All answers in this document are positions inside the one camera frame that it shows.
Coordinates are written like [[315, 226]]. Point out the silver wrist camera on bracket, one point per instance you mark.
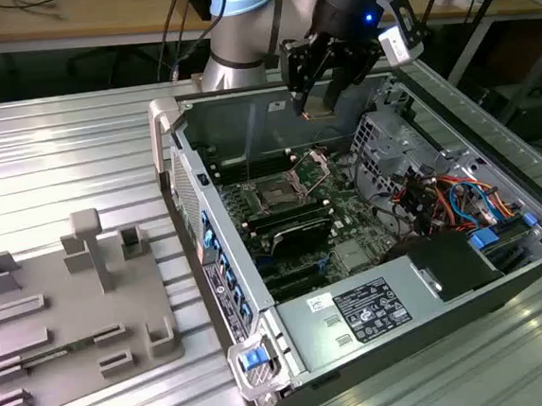
[[397, 47]]

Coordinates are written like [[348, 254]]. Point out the small CPU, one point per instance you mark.
[[322, 112]]

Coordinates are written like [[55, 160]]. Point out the black expansion slot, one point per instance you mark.
[[291, 272], [302, 286]]

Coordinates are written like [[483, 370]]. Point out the silver chipset heatsink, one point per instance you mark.
[[354, 256]]

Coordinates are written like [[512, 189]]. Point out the CPU socket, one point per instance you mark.
[[277, 195]]

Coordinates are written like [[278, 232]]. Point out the long wooden desk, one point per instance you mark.
[[93, 19]]

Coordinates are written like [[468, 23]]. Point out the grey power supply unit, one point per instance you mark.
[[311, 342]]

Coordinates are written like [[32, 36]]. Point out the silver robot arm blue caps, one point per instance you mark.
[[239, 54]]

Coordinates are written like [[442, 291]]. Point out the black RAM slot bank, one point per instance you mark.
[[291, 215], [270, 162]]

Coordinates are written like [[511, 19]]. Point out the green motherboard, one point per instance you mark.
[[348, 215]]

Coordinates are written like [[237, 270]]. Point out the open grey PC case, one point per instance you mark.
[[212, 127]]

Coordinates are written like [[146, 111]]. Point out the blue case latch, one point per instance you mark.
[[252, 359]]

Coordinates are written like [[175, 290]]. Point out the silver perforated drive cage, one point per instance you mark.
[[390, 154]]

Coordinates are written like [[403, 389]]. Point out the black office chair base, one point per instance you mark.
[[118, 56]]

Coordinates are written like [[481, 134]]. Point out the black plastic air shroud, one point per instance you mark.
[[452, 263]]

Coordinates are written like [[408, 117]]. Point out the black computer tower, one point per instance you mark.
[[536, 115]]

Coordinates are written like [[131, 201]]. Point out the green RAM stick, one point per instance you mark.
[[80, 345]]

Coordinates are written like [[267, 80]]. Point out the blue disk carrier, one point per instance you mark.
[[485, 237]]

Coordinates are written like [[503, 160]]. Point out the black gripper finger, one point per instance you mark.
[[299, 67], [347, 70]]

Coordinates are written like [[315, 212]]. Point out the grey parts rack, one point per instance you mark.
[[71, 306]]

